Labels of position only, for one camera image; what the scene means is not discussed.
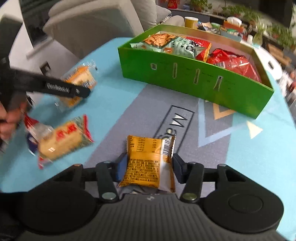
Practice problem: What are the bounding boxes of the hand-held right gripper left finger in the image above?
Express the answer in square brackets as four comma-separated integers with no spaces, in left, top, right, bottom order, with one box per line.
[52,154,128,202]

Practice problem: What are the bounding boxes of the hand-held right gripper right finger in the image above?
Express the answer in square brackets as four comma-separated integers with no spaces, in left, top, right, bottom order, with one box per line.
[173,153,247,202]

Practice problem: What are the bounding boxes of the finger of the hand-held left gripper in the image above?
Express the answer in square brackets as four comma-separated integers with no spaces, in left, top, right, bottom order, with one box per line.
[10,67,91,99]

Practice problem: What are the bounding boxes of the yellow orange snack packet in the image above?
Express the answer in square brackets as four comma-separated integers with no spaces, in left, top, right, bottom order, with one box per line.
[118,135,176,193]

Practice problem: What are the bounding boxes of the orange clear cracker packet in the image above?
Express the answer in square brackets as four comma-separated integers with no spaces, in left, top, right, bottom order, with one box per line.
[54,60,99,112]

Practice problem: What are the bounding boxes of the green cardboard box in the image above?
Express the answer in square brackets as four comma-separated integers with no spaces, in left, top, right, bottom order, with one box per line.
[117,24,275,120]

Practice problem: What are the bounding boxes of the red plastic snack bag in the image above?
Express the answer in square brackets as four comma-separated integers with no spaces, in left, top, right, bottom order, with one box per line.
[207,48,262,83]

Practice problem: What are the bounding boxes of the pale green cracker bag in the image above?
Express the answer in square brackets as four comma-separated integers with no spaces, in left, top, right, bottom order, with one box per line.
[130,33,208,60]

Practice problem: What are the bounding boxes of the red bag with white print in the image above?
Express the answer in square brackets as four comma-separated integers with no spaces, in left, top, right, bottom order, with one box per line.
[185,36,213,62]

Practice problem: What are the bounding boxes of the person's left hand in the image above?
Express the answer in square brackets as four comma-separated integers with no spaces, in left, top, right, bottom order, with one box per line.
[0,101,28,141]

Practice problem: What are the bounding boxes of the red blue clear snack packet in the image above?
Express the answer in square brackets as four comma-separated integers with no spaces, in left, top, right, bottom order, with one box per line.
[24,114,54,156]

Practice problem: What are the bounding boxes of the red edged cracker packet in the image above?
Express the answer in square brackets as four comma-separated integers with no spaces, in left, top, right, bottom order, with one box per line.
[37,114,94,169]

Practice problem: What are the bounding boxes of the light grey sofa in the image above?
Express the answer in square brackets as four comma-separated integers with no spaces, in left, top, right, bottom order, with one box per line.
[43,0,185,61]

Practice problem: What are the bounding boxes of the blue printed table mat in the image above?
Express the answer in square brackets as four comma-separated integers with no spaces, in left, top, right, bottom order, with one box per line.
[0,37,296,240]

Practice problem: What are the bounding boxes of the yellow canister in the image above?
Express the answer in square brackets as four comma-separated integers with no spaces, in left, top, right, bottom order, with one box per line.
[184,17,199,29]

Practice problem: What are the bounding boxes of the wooden tray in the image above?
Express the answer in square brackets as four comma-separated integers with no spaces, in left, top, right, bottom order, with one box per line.
[267,43,292,66]

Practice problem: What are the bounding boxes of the orange tissue box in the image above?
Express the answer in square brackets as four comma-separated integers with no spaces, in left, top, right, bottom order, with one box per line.
[223,17,245,35]

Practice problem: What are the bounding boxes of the glass vase with plant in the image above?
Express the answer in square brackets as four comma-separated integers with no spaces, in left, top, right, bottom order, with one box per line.
[252,21,267,47]

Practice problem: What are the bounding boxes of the potted green plant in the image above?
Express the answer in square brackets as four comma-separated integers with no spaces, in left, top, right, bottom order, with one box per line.
[222,5,255,22]
[190,0,212,12]

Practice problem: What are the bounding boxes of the row of potted plants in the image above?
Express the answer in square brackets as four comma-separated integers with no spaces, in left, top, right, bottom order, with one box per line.
[266,23,296,50]

